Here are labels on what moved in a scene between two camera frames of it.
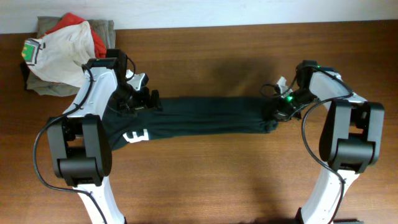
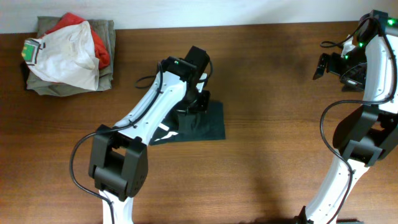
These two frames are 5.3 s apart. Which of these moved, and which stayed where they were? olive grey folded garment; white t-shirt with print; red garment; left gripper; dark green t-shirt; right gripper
Moved: left gripper; right gripper; dark green t-shirt
Stayed: white t-shirt with print; olive grey folded garment; red garment
